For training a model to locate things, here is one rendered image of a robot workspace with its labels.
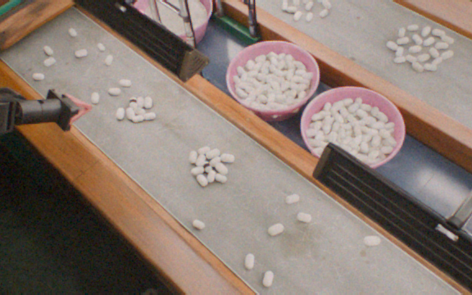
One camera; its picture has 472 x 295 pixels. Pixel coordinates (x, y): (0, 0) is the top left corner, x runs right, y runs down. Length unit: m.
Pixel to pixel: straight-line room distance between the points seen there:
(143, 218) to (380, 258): 0.57
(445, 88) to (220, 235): 0.75
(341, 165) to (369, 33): 0.79
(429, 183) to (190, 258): 0.65
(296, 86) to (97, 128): 0.58
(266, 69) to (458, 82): 0.54
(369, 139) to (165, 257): 0.62
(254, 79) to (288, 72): 0.10
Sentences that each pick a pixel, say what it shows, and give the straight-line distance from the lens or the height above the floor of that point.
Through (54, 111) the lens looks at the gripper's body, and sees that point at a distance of 1.26.
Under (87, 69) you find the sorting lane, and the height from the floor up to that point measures 0.74.
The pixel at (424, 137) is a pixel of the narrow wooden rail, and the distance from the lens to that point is 1.43.
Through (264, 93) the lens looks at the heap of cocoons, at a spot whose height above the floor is 0.73.
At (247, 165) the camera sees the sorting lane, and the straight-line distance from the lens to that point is 1.29.
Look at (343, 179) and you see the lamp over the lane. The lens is 0.88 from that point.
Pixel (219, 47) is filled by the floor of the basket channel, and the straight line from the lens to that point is 1.66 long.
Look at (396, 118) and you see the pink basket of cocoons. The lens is 1.39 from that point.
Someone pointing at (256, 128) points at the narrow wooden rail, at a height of 0.77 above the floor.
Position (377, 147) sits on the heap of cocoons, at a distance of 1.36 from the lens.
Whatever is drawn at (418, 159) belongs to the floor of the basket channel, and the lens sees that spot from 1.42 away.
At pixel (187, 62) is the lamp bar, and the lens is 1.05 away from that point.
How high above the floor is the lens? 1.84
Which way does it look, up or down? 57 degrees down
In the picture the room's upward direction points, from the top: 9 degrees counter-clockwise
